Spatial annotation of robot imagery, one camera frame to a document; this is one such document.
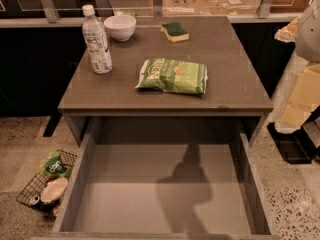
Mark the green chip bag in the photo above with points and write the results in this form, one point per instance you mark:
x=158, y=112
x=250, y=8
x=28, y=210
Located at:
x=173, y=76

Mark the clear plastic water bottle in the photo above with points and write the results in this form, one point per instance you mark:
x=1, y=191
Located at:
x=96, y=41

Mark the white ceramic bowl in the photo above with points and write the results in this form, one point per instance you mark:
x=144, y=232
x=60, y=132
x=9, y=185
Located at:
x=120, y=27

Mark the grey drawer cabinet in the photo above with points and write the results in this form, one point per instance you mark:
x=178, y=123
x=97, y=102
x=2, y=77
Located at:
x=233, y=87

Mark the open grey top drawer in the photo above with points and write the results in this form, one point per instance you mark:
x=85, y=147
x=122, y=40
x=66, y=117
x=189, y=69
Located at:
x=164, y=179

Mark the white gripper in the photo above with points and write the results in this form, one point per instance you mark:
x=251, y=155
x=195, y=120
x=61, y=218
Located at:
x=309, y=34

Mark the green and yellow sponge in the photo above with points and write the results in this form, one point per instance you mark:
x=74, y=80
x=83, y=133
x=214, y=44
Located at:
x=174, y=32

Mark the black wire basket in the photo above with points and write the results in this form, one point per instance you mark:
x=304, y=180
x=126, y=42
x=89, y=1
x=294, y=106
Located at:
x=37, y=184

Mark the metal railing frame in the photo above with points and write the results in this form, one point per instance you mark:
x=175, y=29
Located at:
x=68, y=13

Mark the white bowl in basket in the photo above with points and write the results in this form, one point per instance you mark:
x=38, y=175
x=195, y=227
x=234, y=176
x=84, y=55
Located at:
x=54, y=190

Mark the green snack bag in basket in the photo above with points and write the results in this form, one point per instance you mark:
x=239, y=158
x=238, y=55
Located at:
x=53, y=166

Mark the soda can in basket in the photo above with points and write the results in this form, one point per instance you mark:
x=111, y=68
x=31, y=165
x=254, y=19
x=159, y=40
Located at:
x=35, y=201

